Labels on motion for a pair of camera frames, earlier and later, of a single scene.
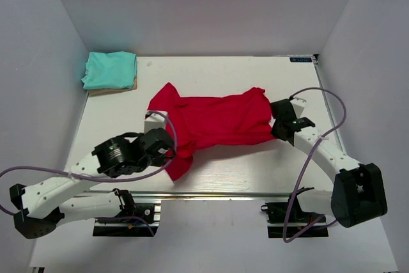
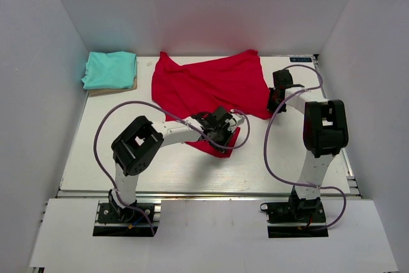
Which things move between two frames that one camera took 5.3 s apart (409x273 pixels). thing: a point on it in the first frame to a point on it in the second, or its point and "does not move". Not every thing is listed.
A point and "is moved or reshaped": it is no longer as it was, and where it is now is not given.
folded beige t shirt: [105, 91] does not move
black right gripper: [274, 130] to [272, 107]
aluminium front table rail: [205, 193] does not move
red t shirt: [200, 123] is moved or reshaped
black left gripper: [160, 160] to [227, 133]
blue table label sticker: [300, 59] does not move
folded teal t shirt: [114, 70] does not move
